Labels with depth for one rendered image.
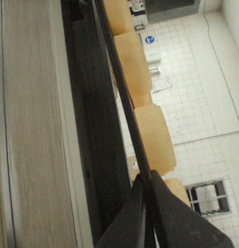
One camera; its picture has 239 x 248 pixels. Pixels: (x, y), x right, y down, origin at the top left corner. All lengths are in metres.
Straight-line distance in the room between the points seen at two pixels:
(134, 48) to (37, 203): 0.13
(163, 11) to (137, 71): 0.64
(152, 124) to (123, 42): 0.06
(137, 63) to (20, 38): 0.12
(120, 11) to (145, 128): 0.09
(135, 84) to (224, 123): 4.62
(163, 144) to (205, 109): 4.68
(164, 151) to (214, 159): 4.42
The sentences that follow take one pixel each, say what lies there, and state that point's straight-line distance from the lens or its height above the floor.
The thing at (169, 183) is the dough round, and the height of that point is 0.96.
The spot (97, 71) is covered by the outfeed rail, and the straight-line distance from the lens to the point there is 0.54.
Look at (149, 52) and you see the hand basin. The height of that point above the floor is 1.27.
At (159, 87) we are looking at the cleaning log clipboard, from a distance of 4.97.
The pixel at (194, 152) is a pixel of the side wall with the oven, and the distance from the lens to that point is 4.56.
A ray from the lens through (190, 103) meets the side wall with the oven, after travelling 4.85.
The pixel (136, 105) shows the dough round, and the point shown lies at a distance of 0.24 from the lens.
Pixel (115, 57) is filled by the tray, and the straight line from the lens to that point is 0.16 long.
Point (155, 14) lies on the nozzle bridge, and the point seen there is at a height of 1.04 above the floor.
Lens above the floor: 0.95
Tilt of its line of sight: 6 degrees down
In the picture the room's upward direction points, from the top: 78 degrees clockwise
